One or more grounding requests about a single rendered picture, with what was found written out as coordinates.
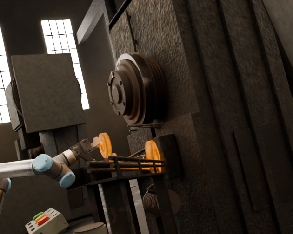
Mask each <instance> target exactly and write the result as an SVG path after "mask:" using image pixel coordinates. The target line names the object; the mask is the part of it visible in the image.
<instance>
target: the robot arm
mask: <svg viewBox="0 0 293 234"><path fill-rule="evenodd" d="M101 145H103V141H101V140H100V139H99V138H98V137H95V138H93V143H91V144H90V142H89V140H88V138H87V139H84V140H82V141H80V142H77V143H76V144H75V145H74V146H72V147H70V148H69V149H68V150H66V151H65V152H63V153H61V154H59V155H57V156H56V157H54V158H51V157H50V156H48V155H46V154H41V155H39V156H37V157H36V158H35V159H31V160H24V161H17V162H7V163H0V214H1V209H2V204H3V199H4V195H5V194H6V193H7V192H8V190H9V189H10V187H11V180H10V179H9V178H12V177H21V176H34V175H38V176H39V175H46V176H48V177H50V178H51V179H53V180H55V181H57V182H58V183H59V184H60V186H62V187H64V188H67V187H69V186H71V185H72V184H73V183H74V181H75V175H74V173H73V172H72V171H71V170H70V169H69V167H70V166H72V165H73V164H75V163H76V162H77V160H78V156H79V157H81V158H82V159H84V160H86V161H95V160H94V159H92V158H90V157H88V156H87V155H86V154H88V153H90V152H92V151H93V150H94V149H96V148H98V147H99V146H101ZM76 152H77V153H76Z"/></svg>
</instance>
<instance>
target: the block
mask: <svg viewBox="0 0 293 234"><path fill-rule="evenodd" d="M153 140H154V142H155V143H156V145H157V148H158V151H159V152H162V151H163V153H164V157H165V158H166V161H167V164H166V167H167V172H168V173H167V174H164V176H165V180H170V179H173V178H176V177H179V176H182V175H183V171H182V167H181V163H180V158H179V154H178V150H177V146H176V142H175V138H174V134H173V133H170V134H166V135H162V136H157V137H155V138H154V139H153Z"/></svg>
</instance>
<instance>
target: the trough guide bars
mask: <svg viewBox="0 0 293 234"><path fill-rule="evenodd" d="M108 160H113V161H114V162H101V161H86V165H88V167H89V168H88V169H87V173H90V178H91V182H94V181H96V179H95V173H103V172H116V175H117V176H118V177H119V179H122V178H121V176H122V171H137V174H138V175H139V174H141V176H143V172H142V171H143V170H150V168H154V172H155V173H156V175H157V170H156V167H164V169H165V172H166V173H167V170H166V165H165V161H162V160H152V159H142V158H132V157H122V156H108ZM118 161H131V162H118ZM134 162H137V163H134ZM140 162H148V163H153V164H148V163H140ZM155 163H163V165H159V164H155ZM93 166H109V167H110V168H100V169H94V168H93ZM150 173H152V172H151V170H150Z"/></svg>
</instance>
